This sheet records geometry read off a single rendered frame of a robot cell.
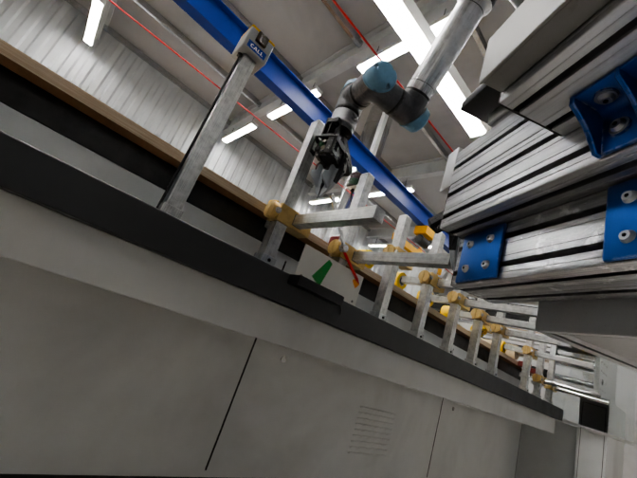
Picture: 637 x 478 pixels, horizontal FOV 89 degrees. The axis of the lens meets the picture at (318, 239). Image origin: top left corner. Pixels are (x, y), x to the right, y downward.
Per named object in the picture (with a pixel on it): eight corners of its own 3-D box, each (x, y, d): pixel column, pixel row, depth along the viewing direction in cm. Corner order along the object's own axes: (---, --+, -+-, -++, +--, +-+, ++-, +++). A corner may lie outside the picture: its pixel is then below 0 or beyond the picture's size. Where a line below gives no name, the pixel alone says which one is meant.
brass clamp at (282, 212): (309, 238, 91) (315, 222, 92) (271, 215, 83) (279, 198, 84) (296, 238, 95) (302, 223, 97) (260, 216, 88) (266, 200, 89)
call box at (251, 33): (264, 66, 82) (275, 45, 84) (241, 45, 78) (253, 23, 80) (251, 78, 87) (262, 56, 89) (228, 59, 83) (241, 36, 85)
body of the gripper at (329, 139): (307, 153, 86) (321, 117, 89) (320, 172, 93) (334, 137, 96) (332, 153, 82) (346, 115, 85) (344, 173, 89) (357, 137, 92)
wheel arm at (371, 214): (381, 228, 67) (387, 210, 68) (371, 220, 65) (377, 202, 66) (271, 233, 101) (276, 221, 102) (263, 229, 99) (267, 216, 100)
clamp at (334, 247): (363, 270, 105) (368, 256, 107) (336, 253, 98) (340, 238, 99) (351, 269, 110) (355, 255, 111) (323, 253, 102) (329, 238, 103)
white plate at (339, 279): (354, 306, 102) (364, 277, 105) (294, 277, 88) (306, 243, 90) (354, 306, 103) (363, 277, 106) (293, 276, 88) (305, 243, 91)
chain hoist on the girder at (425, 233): (429, 256, 612) (435, 232, 626) (421, 248, 592) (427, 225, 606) (417, 255, 632) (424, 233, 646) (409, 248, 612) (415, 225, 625)
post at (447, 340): (449, 361, 140) (470, 260, 154) (445, 359, 138) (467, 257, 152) (442, 359, 143) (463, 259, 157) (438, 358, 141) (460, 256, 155)
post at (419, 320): (420, 344, 126) (445, 234, 140) (415, 342, 124) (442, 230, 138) (412, 342, 129) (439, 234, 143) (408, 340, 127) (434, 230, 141)
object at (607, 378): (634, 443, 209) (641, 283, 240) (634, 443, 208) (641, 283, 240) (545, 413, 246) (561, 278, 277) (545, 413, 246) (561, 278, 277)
